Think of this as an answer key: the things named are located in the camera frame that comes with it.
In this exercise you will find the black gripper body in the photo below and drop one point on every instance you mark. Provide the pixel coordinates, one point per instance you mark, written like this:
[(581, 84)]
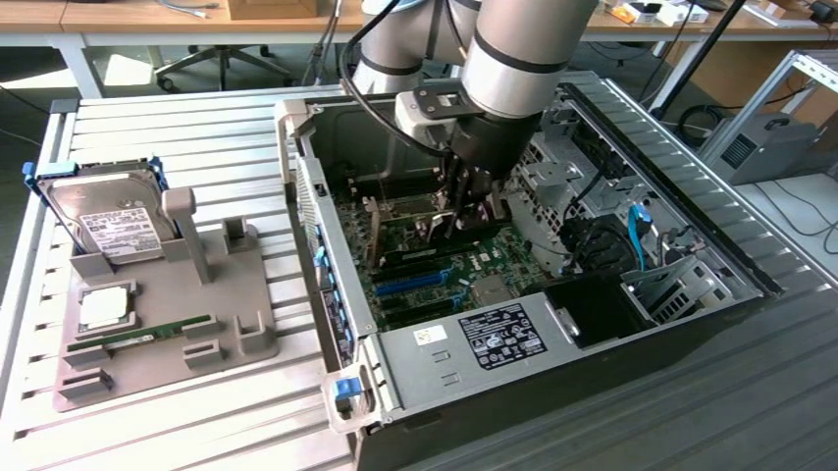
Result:
[(498, 142)]

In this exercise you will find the graphics card with metal bracket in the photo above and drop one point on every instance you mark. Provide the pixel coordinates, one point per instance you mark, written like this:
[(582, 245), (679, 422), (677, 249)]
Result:
[(406, 230)]

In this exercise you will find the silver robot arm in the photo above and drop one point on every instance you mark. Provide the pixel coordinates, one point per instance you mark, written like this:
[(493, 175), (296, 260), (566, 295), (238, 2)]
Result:
[(523, 49)]

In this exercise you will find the thin metal locking lever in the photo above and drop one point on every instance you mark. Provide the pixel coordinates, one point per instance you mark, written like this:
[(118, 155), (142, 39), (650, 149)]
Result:
[(383, 184)]

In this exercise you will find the metal drive cage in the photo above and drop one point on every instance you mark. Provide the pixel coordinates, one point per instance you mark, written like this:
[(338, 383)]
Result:
[(550, 181)]

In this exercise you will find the green motherboard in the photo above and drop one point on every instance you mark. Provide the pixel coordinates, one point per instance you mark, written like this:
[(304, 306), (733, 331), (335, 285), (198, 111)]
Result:
[(517, 255)]

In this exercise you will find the black RAM stick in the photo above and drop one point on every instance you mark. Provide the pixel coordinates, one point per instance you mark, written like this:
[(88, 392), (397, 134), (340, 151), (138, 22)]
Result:
[(426, 254)]

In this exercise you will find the grey chipset heatsink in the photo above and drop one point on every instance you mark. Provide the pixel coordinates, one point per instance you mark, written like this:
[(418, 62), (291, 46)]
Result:
[(493, 289)]

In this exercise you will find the black expansion slot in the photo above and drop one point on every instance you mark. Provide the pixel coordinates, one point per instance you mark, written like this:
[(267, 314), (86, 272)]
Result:
[(422, 318), (419, 304), (409, 272)]

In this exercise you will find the blue expansion slot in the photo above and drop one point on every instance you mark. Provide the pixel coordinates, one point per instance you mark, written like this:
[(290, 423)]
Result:
[(413, 284)]

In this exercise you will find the orange and white box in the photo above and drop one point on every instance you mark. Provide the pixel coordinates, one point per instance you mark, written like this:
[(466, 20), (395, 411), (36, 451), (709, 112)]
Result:
[(631, 14)]

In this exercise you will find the black tripod pole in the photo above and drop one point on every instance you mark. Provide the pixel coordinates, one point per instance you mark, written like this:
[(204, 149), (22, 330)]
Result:
[(695, 61)]

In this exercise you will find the grey power supply unit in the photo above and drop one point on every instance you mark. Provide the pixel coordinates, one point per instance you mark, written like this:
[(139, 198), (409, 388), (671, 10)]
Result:
[(419, 378)]

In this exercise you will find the brown cabinet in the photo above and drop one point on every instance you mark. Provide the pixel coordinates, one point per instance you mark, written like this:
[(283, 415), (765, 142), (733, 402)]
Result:
[(739, 73)]

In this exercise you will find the grey computer tower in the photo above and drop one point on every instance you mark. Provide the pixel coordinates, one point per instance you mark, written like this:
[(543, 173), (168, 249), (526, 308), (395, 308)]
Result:
[(773, 152)]

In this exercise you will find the black office chair base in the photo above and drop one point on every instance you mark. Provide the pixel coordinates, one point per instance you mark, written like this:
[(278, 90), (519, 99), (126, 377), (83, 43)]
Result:
[(226, 59)]

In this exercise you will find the black flat device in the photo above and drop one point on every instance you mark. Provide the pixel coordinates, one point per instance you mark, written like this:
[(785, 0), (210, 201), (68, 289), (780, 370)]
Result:
[(707, 4)]

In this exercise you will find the blue case latch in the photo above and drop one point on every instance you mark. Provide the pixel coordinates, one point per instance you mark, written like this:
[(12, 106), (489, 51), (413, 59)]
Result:
[(344, 388)]

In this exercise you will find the brown cardboard box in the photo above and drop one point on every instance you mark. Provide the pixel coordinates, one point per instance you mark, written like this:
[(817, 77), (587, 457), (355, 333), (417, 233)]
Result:
[(275, 10)]

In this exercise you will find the open black PC case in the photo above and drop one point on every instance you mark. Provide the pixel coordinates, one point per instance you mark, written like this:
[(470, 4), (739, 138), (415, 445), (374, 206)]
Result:
[(523, 432)]

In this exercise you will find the wooden desk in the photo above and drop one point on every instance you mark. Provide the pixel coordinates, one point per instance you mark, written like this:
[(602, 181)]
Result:
[(144, 24), (773, 34), (30, 19)]

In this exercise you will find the grey parts rack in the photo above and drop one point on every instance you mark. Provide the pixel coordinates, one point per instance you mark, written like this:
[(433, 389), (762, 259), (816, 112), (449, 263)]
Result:
[(170, 294)]

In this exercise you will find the cardboard tray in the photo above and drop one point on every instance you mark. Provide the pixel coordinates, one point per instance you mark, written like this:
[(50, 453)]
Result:
[(786, 15)]

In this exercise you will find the black adapter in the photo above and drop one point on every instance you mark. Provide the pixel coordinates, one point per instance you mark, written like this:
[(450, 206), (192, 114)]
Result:
[(824, 10)]

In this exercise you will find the green RAM stick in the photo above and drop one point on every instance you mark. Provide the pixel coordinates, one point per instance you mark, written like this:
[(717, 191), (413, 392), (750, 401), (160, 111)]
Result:
[(140, 335)]

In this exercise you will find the silver CPU chip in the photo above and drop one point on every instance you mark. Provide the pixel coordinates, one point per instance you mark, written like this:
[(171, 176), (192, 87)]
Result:
[(103, 306)]

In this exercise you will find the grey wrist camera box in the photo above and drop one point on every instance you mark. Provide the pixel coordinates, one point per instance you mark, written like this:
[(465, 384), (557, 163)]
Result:
[(419, 120)]

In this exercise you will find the grey disk bay bracket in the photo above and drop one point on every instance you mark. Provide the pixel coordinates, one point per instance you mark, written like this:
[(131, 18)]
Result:
[(681, 294)]

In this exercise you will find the aluminium frame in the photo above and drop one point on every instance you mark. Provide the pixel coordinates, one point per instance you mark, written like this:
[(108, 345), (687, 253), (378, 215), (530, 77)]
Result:
[(816, 64)]

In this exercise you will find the hard disk in blue bracket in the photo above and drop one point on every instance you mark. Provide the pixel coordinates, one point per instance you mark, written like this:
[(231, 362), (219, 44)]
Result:
[(98, 201)]

